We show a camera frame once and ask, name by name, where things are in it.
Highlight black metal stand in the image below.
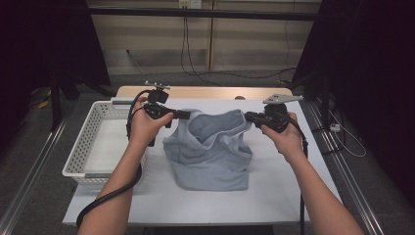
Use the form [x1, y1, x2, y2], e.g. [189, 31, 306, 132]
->
[48, 70, 115, 132]
[287, 70, 332, 131]

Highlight person's left hand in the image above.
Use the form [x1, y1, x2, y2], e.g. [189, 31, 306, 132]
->
[128, 96, 175, 150]

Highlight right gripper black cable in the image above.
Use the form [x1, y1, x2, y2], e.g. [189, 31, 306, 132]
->
[282, 116, 309, 235]

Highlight black hanging wall cable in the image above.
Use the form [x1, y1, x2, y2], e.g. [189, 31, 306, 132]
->
[180, 15, 224, 88]
[184, 15, 298, 80]

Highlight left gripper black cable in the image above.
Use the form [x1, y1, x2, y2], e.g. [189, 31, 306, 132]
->
[75, 89, 155, 229]

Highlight thin dark wall cable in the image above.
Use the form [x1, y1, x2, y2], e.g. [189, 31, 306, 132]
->
[284, 0, 292, 82]

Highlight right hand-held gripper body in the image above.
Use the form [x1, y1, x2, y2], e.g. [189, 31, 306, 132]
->
[258, 93, 304, 134]

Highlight white wall outlet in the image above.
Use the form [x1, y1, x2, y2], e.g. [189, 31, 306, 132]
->
[178, 0, 204, 10]

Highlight light blue tank top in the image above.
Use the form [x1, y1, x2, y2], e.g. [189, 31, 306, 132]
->
[161, 108, 254, 192]

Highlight black horizontal bar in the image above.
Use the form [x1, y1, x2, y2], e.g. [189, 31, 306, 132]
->
[87, 7, 322, 23]

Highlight white floor cable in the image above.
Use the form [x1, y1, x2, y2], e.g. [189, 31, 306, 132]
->
[327, 109, 367, 159]

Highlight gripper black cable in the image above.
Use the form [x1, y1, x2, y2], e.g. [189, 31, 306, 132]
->
[75, 89, 155, 229]
[282, 116, 309, 235]

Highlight thin dark rod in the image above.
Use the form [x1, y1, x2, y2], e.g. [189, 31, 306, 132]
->
[125, 49, 145, 75]

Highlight metal floor rail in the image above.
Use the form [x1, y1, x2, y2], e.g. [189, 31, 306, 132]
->
[304, 100, 381, 235]
[0, 107, 76, 235]

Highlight black curtain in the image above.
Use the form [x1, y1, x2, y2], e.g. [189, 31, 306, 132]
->
[292, 0, 415, 210]
[0, 0, 112, 155]

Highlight white table cover sheet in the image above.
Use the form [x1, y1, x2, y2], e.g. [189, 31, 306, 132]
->
[62, 97, 350, 227]

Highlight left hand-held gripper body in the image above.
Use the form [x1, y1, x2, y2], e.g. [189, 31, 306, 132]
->
[142, 81, 174, 129]

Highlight person's right hand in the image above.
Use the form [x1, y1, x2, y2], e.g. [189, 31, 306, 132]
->
[259, 112, 306, 165]

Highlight white perforated plastic basket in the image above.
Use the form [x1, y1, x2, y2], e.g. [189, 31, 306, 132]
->
[62, 100, 148, 185]

